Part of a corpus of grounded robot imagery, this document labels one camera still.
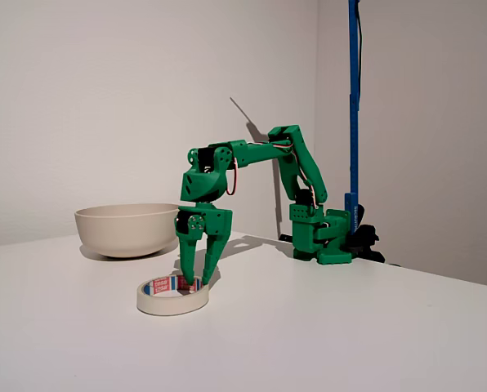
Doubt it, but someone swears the blue camera pole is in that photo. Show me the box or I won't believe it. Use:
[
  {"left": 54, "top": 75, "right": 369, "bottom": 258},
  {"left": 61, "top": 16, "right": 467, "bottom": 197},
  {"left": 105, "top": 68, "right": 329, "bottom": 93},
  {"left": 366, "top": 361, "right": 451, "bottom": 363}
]
[{"left": 344, "top": 0, "right": 363, "bottom": 236}]

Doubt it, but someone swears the red white wrist cable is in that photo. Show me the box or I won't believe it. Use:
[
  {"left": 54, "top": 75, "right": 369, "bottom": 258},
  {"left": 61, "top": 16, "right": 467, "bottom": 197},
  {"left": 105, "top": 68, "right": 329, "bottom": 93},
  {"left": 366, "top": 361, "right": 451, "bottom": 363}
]
[{"left": 226, "top": 157, "right": 239, "bottom": 196}]

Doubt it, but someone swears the cream masking tape roll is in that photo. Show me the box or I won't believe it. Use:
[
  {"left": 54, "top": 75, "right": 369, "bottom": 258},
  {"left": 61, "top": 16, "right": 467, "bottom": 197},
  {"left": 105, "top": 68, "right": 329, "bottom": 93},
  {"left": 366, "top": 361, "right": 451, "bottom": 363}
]
[{"left": 136, "top": 275, "right": 209, "bottom": 317}]

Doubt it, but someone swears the black pole clamp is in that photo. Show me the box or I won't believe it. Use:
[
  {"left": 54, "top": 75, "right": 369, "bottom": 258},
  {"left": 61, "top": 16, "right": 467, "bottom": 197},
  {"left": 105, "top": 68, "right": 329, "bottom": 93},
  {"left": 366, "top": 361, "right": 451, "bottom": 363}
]
[{"left": 347, "top": 203, "right": 386, "bottom": 264}]

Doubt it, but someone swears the beige round bowl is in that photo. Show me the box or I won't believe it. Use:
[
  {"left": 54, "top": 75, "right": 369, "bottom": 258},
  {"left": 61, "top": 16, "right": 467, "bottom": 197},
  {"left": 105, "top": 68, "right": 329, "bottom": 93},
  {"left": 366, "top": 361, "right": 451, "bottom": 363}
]
[{"left": 74, "top": 203, "right": 182, "bottom": 259}]

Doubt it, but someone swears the black pole cable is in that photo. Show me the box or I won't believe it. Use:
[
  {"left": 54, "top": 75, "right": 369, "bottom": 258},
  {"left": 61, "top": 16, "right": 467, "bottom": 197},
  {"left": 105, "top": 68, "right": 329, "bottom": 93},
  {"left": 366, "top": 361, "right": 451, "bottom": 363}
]
[{"left": 356, "top": 0, "right": 364, "bottom": 108}]

